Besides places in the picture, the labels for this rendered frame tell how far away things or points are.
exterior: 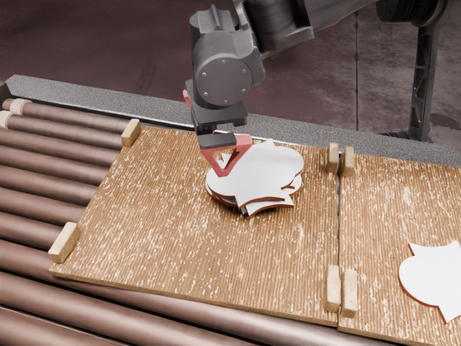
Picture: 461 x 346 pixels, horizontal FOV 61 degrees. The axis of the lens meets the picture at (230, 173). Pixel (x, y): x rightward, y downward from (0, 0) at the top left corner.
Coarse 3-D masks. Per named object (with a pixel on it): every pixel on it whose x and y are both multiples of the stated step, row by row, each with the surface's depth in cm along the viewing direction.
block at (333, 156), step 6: (330, 144) 72; (336, 144) 72; (330, 150) 71; (336, 150) 71; (330, 156) 70; (336, 156) 70; (330, 162) 69; (336, 162) 69; (330, 168) 70; (336, 168) 70
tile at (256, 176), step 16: (224, 160) 66; (240, 160) 66; (256, 160) 66; (272, 160) 66; (208, 176) 63; (224, 176) 63; (240, 176) 63; (256, 176) 63; (272, 176) 63; (288, 176) 63; (224, 192) 60; (240, 192) 60; (256, 192) 60; (272, 192) 60; (240, 208) 59
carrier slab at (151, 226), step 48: (144, 144) 76; (192, 144) 76; (288, 144) 76; (96, 192) 67; (144, 192) 67; (192, 192) 67; (336, 192) 67; (96, 240) 60; (144, 240) 60; (192, 240) 60; (240, 240) 60; (288, 240) 60; (336, 240) 60; (144, 288) 55; (192, 288) 54; (240, 288) 54; (288, 288) 54
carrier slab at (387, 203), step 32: (384, 160) 73; (352, 192) 67; (384, 192) 67; (416, 192) 67; (448, 192) 67; (352, 224) 62; (384, 224) 62; (416, 224) 62; (448, 224) 62; (352, 256) 58; (384, 256) 58; (384, 288) 54; (352, 320) 51; (384, 320) 51; (416, 320) 51
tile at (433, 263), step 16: (416, 256) 57; (432, 256) 57; (448, 256) 57; (400, 272) 55; (416, 272) 55; (432, 272) 55; (448, 272) 55; (416, 288) 53; (432, 288) 53; (448, 288) 53; (432, 304) 52; (448, 304) 52; (448, 320) 50
